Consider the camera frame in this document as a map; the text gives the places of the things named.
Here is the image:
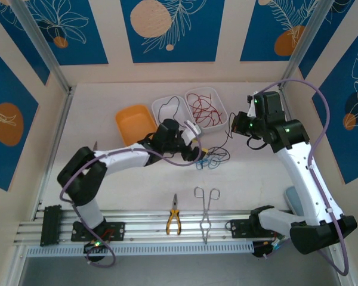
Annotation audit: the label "thin black cable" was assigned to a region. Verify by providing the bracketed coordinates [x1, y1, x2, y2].
[207, 126, 239, 163]
[158, 95, 181, 122]

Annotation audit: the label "thin red cable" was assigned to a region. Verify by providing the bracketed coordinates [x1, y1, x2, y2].
[190, 97, 224, 128]
[186, 92, 215, 120]
[187, 94, 224, 128]

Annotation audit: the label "orange plastic tray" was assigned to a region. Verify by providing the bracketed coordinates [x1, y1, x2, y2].
[115, 103, 158, 147]

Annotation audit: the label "right arm base electronics box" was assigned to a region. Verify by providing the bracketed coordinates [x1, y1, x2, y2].
[252, 237, 291, 259]

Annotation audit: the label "left arm base electronics box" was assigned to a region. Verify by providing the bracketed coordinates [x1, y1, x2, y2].
[82, 237, 110, 263]

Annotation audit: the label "white plastic tray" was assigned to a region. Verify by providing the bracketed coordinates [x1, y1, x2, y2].
[151, 94, 197, 136]
[184, 86, 229, 134]

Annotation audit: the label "metal tongs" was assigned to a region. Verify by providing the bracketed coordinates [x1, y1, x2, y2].
[193, 186, 221, 245]

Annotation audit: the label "light blue zip case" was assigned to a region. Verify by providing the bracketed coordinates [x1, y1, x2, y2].
[283, 185, 302, 215]

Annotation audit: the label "black ribbed block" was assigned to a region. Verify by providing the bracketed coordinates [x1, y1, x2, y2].
[40, 204, 63, 247]

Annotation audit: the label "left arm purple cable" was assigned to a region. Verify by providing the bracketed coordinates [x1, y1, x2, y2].
[59, 120, 204, 268]

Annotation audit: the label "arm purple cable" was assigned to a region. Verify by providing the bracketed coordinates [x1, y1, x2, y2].
[258, 79, 351, 276]
[59, 120, 204, 268]

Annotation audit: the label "yellow handled pliers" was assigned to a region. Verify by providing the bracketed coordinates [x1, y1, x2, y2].
[166, 192, 182, 236]

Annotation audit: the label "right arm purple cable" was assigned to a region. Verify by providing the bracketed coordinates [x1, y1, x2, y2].
[258, 79, 351, 276]

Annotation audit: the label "blue floral wall panel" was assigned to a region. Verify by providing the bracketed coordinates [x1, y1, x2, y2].
[28, 0, 110, 66]
[298, 0, 358, 80]
[120, 0, 226, 64]
[0, 0, 51, 86]
[240, 0, 322, 63]
[0, 41, 39, 192]
[311, 29, 358, 185]

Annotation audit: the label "aluminium rail frame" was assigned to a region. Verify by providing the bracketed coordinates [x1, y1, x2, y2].
[13, 208, 338, 248]

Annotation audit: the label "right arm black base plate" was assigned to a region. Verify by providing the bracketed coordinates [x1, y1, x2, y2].
[229, 219, 275, 239]

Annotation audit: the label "aluminium corner post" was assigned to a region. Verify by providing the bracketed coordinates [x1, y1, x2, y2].
[9, 0, 75, 95]
[277, 0, 334, 90]

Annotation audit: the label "white slotted cable duct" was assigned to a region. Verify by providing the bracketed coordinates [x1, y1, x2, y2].
[26, 241, 254, 257]

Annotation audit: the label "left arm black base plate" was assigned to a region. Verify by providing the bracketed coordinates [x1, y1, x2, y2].
[70, 222, 126, 242]

